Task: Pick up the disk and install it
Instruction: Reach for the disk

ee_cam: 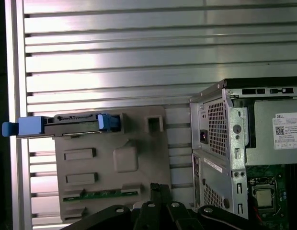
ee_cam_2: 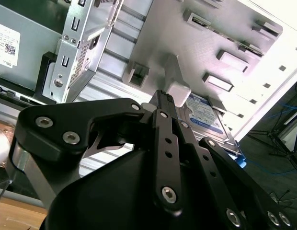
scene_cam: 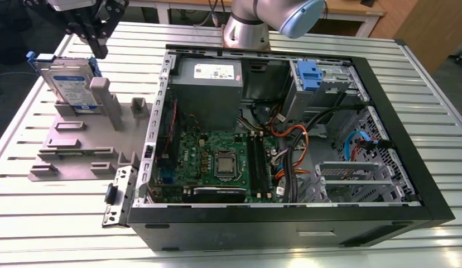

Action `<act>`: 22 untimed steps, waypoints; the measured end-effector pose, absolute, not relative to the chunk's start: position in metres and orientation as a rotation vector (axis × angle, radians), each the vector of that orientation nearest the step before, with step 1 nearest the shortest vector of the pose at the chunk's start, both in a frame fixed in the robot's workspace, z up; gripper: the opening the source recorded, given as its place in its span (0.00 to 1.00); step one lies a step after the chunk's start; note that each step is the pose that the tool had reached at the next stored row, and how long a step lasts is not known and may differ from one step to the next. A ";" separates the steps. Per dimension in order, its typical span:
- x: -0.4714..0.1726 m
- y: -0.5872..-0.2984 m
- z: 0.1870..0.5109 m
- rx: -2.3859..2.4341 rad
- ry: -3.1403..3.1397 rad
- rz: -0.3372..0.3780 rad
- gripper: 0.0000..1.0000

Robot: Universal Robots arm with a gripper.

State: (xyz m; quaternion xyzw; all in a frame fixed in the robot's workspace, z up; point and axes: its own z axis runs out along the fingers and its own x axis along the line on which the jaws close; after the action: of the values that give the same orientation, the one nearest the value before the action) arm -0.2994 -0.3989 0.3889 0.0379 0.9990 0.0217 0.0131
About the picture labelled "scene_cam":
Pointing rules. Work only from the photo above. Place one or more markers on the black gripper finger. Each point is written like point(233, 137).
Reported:
point(114, 16)
point(86, 29)

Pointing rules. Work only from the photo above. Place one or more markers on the hard disk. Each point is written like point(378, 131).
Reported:
point(73, 89)

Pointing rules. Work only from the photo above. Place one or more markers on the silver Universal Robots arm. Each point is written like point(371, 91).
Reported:
point(246, 33)

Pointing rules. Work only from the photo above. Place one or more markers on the metal disk bay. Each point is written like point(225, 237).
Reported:
point(351, 182)

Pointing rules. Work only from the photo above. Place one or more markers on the grey power supply unit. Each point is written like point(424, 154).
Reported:
point(205, 103)

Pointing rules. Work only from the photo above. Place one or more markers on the grey plastic parts rack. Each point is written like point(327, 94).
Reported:
point(90, 139)

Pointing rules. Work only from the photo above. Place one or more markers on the green RAM stick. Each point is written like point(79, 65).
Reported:
point(71, 153)

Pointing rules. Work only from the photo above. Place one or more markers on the green motherboard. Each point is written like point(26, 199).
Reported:
point(231, 142)

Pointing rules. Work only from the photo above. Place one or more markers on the blue plastic drive latch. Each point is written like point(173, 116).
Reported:
point(309, 75)

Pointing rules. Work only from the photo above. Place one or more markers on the blue expansion slot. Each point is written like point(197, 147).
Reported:
point(169, 176)

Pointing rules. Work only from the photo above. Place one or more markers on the blue rear port plug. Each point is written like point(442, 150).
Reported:
point(111, 193)

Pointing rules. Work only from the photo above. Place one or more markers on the silver CPU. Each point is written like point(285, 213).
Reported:
point(225, 164)

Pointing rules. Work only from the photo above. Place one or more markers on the metal optical drive cage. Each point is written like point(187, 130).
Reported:
point(321, 97)

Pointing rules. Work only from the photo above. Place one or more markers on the black RAM slot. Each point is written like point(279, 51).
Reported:
point(254, 164)
point(263, 164)

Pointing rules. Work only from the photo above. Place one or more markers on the light wooden desk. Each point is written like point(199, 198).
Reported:
point(358, 12)

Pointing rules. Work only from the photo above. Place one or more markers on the black graphics card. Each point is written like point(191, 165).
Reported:
point(217, 194)

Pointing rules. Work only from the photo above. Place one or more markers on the black open PC case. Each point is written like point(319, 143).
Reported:
point(253, 226)

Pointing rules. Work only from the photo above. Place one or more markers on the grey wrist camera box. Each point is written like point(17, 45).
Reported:
point(73, 4)

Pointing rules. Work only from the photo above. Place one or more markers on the white metal desk frame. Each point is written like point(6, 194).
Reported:
point(161, 15)

